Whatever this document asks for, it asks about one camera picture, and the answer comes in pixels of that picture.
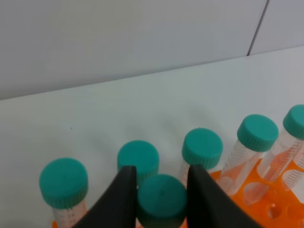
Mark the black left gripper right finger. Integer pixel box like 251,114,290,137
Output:
187,165,261,228

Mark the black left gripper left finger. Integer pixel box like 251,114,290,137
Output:
74,166,137,228

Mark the test tube green cap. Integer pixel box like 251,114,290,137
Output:
136,174,187,228

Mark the second row tube left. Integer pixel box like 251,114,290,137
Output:
39,158,88,228

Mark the orange test tube rack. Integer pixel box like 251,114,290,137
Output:
51,158,304,228

